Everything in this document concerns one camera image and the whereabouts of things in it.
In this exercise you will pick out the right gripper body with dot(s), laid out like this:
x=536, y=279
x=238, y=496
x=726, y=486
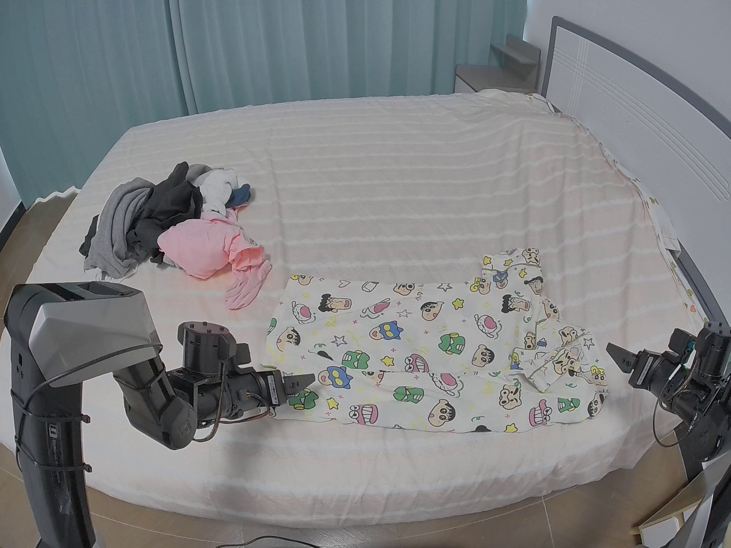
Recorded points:
x=651, y=370

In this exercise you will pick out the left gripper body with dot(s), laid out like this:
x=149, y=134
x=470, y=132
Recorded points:
x=257, y=391

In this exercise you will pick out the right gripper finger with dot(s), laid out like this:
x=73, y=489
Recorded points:
x=627, y=361

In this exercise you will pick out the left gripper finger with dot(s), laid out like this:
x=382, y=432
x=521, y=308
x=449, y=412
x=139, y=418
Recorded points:
x=294, y=383

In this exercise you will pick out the white printed pyjama top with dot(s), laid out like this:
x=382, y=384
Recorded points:
x=428, y=351

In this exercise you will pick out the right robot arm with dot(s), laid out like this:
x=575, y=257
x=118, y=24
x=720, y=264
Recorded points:
x=708, y=414

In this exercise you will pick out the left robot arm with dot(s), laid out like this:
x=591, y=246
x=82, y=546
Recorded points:
x=51, y=420

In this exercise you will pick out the pile of clothes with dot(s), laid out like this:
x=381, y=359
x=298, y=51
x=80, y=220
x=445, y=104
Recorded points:
x=120, y=220

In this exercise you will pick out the white and wood bedside table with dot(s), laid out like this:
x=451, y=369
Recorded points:
x=662, y=520

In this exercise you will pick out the pink garment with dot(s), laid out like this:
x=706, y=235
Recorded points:
x=194, y=246

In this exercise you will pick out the bed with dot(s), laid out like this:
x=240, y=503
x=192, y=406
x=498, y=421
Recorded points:
x=400, y=180

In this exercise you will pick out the grey bedside table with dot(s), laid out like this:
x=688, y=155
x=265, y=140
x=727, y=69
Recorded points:
x=485, y=75

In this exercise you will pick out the blue-green curtain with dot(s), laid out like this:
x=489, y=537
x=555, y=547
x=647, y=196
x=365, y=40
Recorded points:
x=85, y=49
x=342, y=32

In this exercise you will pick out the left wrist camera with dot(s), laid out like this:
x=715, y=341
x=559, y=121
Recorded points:
x=243, y=354

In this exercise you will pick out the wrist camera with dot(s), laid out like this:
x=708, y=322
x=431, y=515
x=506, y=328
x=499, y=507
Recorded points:
x=243, y=354
x=682, y=343

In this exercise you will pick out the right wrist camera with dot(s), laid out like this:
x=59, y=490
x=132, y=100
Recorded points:
x=682, y=343

